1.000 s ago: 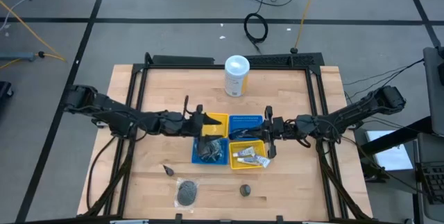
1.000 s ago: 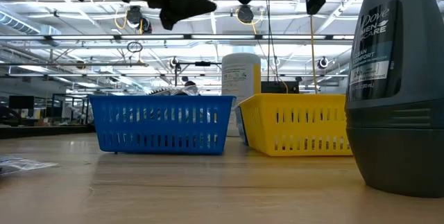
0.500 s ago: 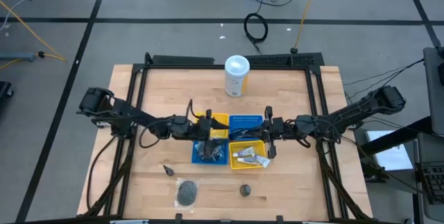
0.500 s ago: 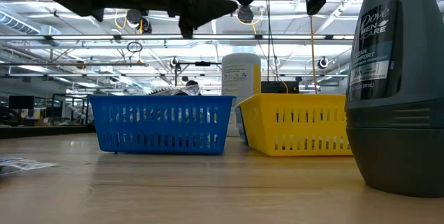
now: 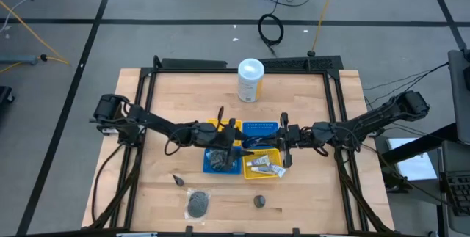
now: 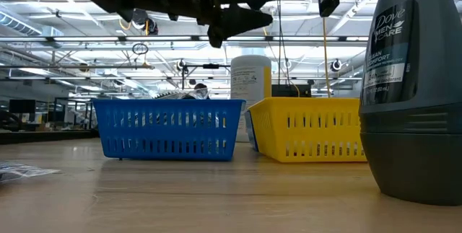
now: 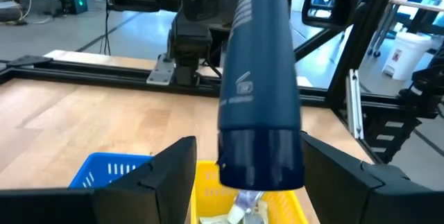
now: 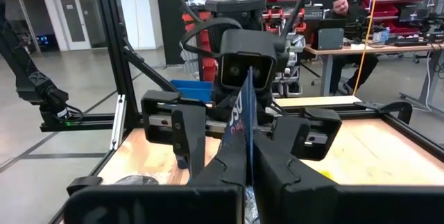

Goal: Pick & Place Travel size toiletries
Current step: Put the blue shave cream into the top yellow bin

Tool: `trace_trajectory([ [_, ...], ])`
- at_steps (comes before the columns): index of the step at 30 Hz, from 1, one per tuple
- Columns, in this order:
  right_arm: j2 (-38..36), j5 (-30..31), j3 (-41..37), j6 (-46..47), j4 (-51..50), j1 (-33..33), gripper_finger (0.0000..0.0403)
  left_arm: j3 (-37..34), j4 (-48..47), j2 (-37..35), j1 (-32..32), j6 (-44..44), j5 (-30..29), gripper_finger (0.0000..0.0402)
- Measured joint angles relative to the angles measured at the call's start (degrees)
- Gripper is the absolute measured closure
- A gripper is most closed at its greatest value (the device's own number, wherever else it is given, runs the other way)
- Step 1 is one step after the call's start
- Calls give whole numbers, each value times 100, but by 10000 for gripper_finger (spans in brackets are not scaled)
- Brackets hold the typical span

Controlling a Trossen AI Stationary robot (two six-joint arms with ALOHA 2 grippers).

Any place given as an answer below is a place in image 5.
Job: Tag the grey cart leg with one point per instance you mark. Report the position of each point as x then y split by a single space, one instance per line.
18 59

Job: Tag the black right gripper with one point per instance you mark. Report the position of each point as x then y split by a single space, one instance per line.
293 136

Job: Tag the black flat box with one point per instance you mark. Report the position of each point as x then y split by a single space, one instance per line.
192 63

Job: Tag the black frame clamp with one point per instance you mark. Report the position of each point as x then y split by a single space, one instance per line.
189 231
294 232

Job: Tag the grey laptop computer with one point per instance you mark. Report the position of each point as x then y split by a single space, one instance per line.
457 193

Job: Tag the white wipes canister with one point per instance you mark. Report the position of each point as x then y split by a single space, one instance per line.
250 75

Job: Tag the black table frame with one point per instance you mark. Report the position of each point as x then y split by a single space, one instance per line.
183 70

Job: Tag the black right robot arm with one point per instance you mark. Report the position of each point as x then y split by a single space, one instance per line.
367 121

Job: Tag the white flat panel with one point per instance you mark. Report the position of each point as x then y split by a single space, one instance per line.
411 160

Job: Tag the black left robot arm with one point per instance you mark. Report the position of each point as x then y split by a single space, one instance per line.
158 123

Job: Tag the lavender toothpaste tube white cap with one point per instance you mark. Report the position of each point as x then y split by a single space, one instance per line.
259 161

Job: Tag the silver metal plate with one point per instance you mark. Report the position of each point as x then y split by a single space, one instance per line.
136 234

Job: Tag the blue slotted plastic basket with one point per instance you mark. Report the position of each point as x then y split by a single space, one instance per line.
260 128
236 169

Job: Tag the yellow slotted plastic basket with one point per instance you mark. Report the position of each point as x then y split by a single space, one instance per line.
246 167
238 124

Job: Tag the black item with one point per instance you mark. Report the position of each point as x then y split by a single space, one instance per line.
198 204
218 159

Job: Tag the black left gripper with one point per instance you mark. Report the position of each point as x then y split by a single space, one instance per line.
224 138

